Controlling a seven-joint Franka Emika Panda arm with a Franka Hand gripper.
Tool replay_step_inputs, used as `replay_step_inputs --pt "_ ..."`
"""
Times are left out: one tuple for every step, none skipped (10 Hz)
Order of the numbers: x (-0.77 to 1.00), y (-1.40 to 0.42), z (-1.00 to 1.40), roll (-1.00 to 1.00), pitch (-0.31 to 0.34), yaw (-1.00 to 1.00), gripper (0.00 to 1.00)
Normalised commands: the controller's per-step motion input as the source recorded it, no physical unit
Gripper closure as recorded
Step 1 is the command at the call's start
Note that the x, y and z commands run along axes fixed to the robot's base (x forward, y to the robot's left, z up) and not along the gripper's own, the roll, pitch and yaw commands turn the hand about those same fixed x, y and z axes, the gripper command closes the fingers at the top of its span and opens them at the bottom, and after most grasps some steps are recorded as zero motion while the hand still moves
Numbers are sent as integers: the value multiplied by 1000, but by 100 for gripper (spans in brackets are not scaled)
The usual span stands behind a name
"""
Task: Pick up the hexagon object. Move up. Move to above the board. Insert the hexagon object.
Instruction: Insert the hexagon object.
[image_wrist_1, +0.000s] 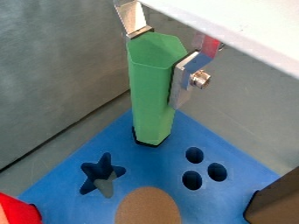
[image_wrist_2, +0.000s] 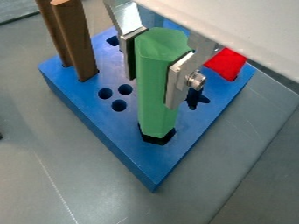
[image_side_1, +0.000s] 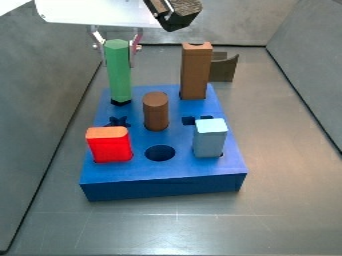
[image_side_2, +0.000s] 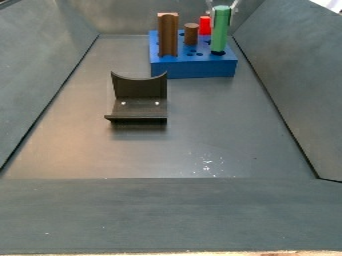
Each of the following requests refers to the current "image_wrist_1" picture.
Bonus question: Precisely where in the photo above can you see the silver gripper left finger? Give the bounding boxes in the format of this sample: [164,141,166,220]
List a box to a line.
[112,0,154,43]

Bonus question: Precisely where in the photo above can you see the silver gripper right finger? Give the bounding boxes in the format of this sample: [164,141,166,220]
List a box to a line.
[168,31,221,109]

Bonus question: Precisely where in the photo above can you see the green hexagon peg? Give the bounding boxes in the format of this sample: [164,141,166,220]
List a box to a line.
[125,32,186,146]

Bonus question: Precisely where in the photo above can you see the blue shape sorter board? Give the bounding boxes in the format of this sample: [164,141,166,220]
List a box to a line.
[18,113,277,224]

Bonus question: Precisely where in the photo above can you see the brown cylinder peg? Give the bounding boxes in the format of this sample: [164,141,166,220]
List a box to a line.
[114,186,182,224]

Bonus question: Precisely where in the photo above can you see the tall brown notched block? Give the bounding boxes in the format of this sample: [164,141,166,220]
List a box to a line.
[242,166,299,224]

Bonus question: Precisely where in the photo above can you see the red rounded block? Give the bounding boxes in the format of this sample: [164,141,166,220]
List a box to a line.
[0,192,42,224]

